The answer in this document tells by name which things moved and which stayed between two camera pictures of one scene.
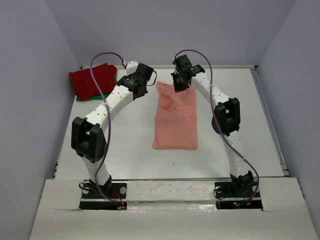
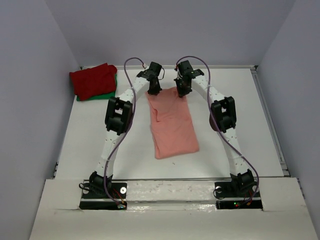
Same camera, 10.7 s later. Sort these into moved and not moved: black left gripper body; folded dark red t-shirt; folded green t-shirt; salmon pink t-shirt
Moved: black left gripper body; salmon pink t-shirt
Not moved: folded dark red t-shirt; folded green t-shirt
